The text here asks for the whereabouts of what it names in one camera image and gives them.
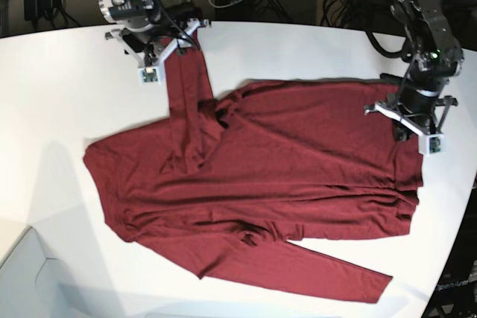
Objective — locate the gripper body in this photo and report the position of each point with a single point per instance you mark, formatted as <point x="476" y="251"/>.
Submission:
<point x="150" y="18"/>
<point x="425" y="79"/>

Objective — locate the dark red long-sleeve t-shirt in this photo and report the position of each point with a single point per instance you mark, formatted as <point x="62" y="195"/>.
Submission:
<point x="226" y="188"/>

